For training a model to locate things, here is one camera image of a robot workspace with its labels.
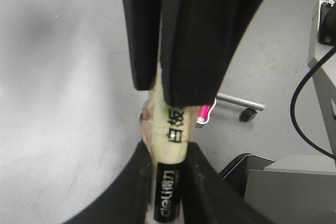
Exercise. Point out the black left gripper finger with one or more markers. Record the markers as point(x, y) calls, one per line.
point(192, 41)

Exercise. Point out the black white whiteboard marker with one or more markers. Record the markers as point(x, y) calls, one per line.
point(166, 131)

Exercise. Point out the pink cylindrical object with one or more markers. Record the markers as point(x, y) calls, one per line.
point(204, 114)

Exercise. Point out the grey caster leg with wheel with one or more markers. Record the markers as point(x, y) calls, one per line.
point(251, 108)

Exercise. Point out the grey metal box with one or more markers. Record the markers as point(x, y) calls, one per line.
point(294, 189)

